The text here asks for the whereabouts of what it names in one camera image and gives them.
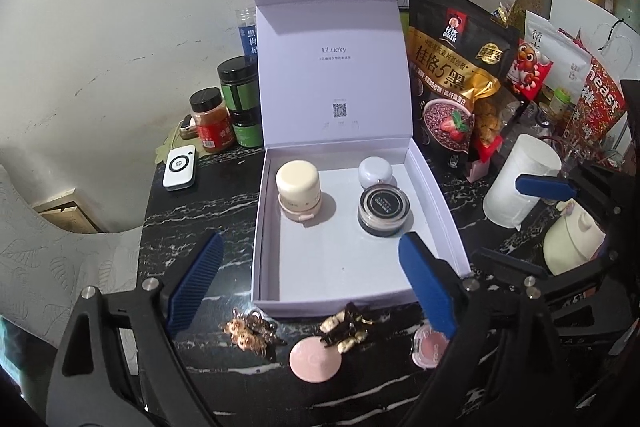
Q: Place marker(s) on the white tissue pack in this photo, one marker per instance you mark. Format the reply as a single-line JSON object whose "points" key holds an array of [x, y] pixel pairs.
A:
{"points": [[525, 157]]}

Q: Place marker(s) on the black bow hair clip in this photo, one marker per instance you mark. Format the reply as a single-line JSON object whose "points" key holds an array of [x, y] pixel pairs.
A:
{"points": [[345, 327]]}

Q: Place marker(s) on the woven straw disc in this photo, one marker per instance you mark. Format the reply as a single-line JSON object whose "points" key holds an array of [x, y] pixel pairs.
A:
{"points": [[530, 2]]}

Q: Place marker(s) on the white pouch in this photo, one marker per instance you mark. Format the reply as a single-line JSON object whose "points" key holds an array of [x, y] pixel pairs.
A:
{"points": [[555, 57]]}

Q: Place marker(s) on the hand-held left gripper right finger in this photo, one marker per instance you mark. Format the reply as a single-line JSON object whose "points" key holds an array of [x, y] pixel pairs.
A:
{"points": [[430, 287]]}

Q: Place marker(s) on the grey leaf pattern cushion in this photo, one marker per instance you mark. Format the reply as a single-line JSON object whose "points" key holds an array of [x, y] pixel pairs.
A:
{"points": [[60, 267]]}

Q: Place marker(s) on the red spice jar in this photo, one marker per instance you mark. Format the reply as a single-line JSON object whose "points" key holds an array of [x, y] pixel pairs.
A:
{"points": [[212, 127]]}

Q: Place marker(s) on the small green cap bottle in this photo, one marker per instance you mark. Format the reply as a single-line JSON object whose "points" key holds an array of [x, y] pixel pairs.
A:
{"points": [[561, 102]]}

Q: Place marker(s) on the pink round compact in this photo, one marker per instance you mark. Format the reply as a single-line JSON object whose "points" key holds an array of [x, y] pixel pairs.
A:
{"points": [[315, 359]]}

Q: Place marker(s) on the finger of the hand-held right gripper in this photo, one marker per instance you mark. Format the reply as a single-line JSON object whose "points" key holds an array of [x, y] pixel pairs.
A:
{"points": [[505, 259], [545, 187]]}

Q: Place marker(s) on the green jar black lid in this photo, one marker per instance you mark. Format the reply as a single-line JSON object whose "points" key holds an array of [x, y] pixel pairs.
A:
{"points": [[239, 92], [247, 132]]}

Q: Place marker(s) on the small pink blush compact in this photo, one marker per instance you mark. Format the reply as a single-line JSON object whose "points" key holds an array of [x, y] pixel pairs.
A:
{"points": [[427, 352]]}

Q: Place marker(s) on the clear powder jar black lid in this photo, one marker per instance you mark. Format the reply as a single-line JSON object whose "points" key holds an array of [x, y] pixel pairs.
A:
{"points": [[382, 207]]}

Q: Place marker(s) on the cream cylindrical jar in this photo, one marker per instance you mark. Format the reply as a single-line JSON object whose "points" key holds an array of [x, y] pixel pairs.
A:
{"points": [[297, 182]]}

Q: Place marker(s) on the red patterned snack bag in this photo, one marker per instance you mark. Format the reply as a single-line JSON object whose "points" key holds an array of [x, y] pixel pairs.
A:
{"points": [[600, 97]]}

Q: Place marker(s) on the blue label clear bottle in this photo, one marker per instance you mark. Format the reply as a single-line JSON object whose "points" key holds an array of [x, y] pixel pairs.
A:
{"points": [[247, 42]]}

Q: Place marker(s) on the small brown box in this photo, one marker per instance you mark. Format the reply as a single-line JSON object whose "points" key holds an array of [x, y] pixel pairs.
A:
{"points": [[187, 128]]}

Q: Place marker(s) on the clear hair claw with bears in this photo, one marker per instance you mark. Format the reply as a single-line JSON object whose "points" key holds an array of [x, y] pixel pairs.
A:
{"points": [[247, 332]]}

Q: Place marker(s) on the lavender white gift box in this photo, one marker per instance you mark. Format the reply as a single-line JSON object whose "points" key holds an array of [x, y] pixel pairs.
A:
{"points": [[340, 257]]}

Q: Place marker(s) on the black oatmeal bag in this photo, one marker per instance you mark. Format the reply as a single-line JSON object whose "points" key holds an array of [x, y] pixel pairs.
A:
{"points": [[450, 72]]}

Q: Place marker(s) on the beige perforated panel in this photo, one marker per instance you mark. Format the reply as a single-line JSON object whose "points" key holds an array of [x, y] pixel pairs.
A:
{"points": [[65, 214]]}

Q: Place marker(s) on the white domed jar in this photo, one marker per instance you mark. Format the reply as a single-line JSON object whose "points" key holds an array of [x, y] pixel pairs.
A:
{"points": [[375, 169]]}

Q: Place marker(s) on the green leaf coaster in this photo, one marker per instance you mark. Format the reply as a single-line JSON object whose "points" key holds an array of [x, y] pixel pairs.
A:
{"points": [[165, 149]]}

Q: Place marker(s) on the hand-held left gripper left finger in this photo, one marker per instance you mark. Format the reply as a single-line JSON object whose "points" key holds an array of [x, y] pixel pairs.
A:
{"points": [[195, 287]]}

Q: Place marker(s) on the small pink box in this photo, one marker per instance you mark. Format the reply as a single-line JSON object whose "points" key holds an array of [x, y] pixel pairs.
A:
{"points": [[477, 171]]}

